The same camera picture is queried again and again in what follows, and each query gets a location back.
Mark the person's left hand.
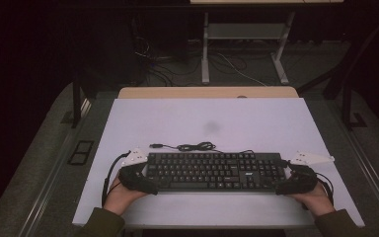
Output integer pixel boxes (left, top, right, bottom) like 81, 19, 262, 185
103, 176, 147, 216

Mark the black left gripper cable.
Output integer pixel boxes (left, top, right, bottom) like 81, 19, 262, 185
101, 150, 132, 208

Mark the tangle of black floor cables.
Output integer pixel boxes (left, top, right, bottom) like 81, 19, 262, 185
132, 36, 201, 87

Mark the wooden table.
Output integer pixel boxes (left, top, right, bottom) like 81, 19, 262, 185
117, 86, 300, 100

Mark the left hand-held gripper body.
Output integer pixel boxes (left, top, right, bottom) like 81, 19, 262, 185
117, 147, 150, 194

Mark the person's right hand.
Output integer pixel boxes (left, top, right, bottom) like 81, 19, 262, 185
285, 182, 337, 218

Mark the white board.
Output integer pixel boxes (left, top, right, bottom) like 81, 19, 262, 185
72, 97, 365, 229

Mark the aluminium rail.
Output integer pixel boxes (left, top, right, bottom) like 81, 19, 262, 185
18, 98, 92, 237
329, 98, 379, 231

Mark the black metal stand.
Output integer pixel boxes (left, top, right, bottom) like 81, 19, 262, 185
71, 75, 98, 129
322, 48, 369, 131

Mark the black floor socket frame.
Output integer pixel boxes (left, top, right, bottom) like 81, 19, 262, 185
67, 140, 95, 166

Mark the black computer keyboard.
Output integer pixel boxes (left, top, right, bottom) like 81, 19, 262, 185
144, 151, 289, 194

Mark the white floor cable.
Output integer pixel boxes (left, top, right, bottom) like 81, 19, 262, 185
216, 52, 267, 87

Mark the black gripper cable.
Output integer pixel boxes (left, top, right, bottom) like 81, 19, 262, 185
300, 171, 336, 211
101, 150, 132, 208

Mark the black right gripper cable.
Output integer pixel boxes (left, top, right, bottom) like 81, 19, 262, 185
300, 171, 336, 211

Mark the black keyboard cable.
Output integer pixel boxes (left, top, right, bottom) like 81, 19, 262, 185
149, 141, 255, 155

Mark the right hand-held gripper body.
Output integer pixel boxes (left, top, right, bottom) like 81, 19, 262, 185
280, 150, 336, 196

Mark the grey metal table frame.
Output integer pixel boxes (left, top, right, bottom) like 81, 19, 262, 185
200, 11, 296, 86

